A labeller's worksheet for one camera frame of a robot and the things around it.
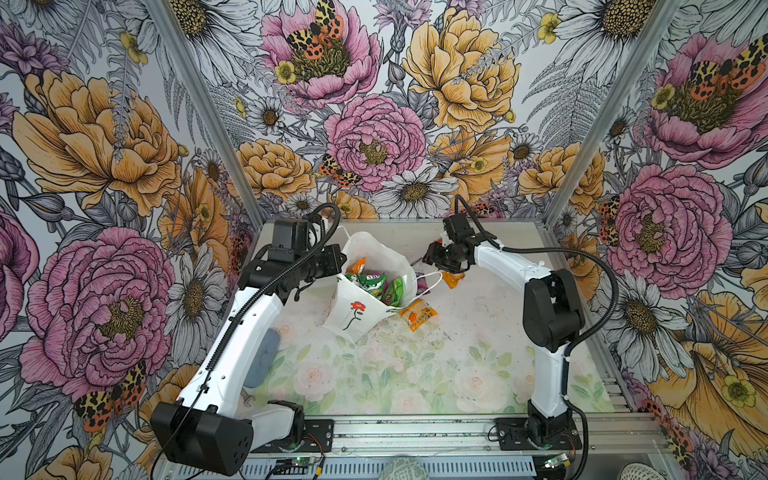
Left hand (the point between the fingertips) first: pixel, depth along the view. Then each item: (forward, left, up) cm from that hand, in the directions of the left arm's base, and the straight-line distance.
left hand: (345, 267), depth 75 cm
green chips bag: (0, -12, -11) cm, 16 cm away
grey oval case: (-14, +24, -23) cm, 36 cm away
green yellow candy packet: (-2, -6, -4) cm, 8 cm away
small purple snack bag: (+12, -22, -26) cm, 36 cm away
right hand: (+12, -24, -17) cm, 32 cm away
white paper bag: (-7, -2, -10) cm, 12 cm away
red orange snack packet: (+6, -2, -8) cm, 11 cm away
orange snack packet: (0, -20, -25) cm, 32 cm away
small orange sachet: (+14, -32, -26) cm, 44 cm away
